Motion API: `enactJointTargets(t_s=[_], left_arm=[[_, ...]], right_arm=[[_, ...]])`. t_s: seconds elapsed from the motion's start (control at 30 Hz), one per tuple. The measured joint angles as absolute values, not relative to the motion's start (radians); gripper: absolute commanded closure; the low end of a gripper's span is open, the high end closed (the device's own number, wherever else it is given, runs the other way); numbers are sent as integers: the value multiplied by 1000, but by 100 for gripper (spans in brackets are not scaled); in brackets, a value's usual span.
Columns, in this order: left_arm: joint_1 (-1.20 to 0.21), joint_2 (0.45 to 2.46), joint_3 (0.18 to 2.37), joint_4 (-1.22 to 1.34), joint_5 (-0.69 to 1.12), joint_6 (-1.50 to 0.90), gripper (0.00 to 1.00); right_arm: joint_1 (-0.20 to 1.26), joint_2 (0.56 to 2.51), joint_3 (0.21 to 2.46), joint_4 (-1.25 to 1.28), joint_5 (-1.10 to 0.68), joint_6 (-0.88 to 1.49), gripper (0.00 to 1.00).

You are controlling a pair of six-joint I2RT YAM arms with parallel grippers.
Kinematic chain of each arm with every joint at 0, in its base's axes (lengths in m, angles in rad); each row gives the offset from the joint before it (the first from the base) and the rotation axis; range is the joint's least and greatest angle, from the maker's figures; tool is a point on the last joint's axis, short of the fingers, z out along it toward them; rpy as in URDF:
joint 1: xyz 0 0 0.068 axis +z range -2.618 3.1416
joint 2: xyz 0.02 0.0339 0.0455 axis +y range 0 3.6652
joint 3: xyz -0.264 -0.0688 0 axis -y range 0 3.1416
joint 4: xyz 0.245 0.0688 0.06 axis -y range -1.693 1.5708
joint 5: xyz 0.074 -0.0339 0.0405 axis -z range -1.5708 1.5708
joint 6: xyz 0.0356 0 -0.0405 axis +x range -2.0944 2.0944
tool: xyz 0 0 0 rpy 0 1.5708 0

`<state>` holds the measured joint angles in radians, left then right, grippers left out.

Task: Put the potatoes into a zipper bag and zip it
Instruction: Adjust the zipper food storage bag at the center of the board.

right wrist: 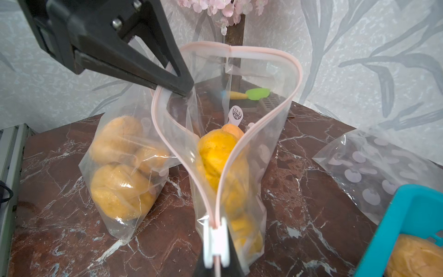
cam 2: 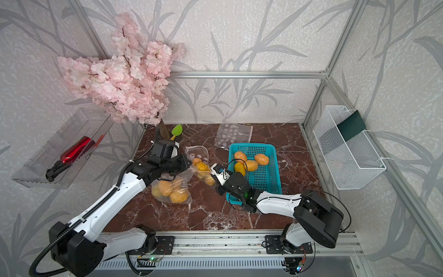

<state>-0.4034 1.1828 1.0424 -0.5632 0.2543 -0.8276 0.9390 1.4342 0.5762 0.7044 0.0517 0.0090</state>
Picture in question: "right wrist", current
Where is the clear dotted zipper bag front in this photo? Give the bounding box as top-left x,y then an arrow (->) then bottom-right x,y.
79,84 -> 180,244

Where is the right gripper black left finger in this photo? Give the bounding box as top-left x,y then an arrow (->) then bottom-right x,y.
192,254 -> 215,277

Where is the clear dotted zipper bag back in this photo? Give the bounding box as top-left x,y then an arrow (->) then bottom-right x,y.
313,130 -> 443,225

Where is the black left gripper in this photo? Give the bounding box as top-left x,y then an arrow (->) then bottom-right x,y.
18,1 -> 195,96

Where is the orange brown potato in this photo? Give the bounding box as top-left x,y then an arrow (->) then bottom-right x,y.
133,146 -> 170,175

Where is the clear dotted zipper bag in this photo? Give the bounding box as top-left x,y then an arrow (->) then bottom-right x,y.
151,42 -> 303,277
79,84 -> 180,244
313,130 -> 443,225

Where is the teal plastic basket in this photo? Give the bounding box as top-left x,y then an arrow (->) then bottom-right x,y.
354,185 -> 443,277

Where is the artificial pink blossom tree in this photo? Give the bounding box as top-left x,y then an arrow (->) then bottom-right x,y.
176,0 -> 269,92

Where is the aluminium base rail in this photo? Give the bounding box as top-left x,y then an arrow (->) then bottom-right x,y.
1,123 -> 34,277

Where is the orange potato in basket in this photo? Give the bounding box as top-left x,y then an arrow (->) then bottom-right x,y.
384,234 -> 443,277

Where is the beige slotted spatula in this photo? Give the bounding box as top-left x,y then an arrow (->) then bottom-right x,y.
257,94 -> 286,116

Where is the green toy shovel yellow handle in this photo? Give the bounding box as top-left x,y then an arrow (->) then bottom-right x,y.
222,88 -> 271,101

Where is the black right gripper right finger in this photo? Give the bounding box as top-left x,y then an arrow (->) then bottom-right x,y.
220,231 -> 245,277

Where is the yellow orange potato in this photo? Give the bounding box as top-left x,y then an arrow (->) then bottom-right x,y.
197,129 -> 238,192

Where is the green potato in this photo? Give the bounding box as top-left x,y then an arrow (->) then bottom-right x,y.
222,181 -> 264,259

